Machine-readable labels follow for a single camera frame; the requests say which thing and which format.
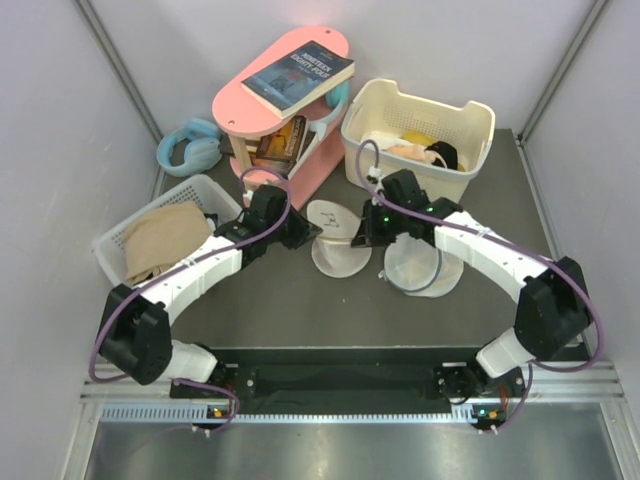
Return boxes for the brown orange book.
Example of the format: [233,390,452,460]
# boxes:
[250,115,315,178]

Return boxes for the pink two-tier shelf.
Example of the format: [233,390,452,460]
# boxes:
[211,25,351,211]

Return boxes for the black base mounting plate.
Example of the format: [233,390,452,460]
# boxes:
[169,344,531,401]

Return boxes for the grey slotted cable duct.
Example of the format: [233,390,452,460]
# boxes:
[99,402,506,426]

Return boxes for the white plastic perforated basket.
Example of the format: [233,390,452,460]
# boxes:
[94,174,241,286]

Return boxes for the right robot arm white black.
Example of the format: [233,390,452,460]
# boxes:
[351,167,596,396]

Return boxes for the beige folded cloth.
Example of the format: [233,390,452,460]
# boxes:
[122,201,212,285]

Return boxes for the dark blue paperback book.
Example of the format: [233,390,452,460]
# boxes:
[241,41,355,119]

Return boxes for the grey trim mesh laundry bag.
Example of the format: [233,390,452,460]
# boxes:
[379,233,464,298]

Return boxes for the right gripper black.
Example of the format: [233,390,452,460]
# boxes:
[353,199,409,248]

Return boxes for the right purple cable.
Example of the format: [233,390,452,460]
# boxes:
[357,140,604,437]

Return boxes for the beige trim mesh laundry bag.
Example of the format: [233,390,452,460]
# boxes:
[306,200,372,279]

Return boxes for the clothes pile in cream basket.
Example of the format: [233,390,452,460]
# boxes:
[361,130,467,172]

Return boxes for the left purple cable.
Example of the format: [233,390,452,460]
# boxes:
[87,167,292,437]

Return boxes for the blue headphones on floor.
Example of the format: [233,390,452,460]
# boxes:
[156,118,222,178]

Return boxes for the cream plastic laundry basket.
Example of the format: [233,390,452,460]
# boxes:
[341,78,495,202]

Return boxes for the purple cable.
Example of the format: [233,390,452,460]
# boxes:
[357,140,604,437]
[87,167,292,437]

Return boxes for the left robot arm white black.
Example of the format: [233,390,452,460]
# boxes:
[91,185,322,397]

